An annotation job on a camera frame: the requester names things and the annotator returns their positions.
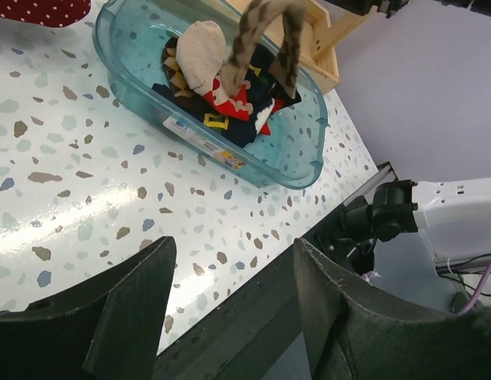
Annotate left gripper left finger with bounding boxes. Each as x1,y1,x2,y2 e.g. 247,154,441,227
0,237,177,379

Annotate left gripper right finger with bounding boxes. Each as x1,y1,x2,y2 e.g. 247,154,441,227
293,239,491,379

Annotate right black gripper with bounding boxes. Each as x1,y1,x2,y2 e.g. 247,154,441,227
328,0,409,18

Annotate navy buckle sock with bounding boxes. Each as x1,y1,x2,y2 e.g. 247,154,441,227
152,63,301,148

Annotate navy santa sock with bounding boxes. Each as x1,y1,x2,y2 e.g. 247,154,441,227
253,98,284,133

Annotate brown checkered sock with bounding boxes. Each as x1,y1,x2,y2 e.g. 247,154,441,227
161,36,195,98

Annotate red black argyle sock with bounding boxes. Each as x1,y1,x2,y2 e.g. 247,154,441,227
255,120,271,135

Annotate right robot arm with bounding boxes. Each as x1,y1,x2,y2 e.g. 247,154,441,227
337,1,491,260

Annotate brown striped hanging socks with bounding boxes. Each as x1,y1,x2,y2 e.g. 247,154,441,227
219,1,306,100

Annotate right wooden clothes rack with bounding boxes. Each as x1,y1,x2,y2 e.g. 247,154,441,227
229,0,379,94

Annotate teal plastic basin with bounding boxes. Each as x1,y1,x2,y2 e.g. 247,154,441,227
93,1,328,189

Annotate red polka dot garment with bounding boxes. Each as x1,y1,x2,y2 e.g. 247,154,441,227
0,0,92,28

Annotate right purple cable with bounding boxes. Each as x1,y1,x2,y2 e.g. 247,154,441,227
435,251,491,316

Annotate aluminium frame rail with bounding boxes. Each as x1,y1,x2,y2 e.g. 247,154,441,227
343,161,398,206

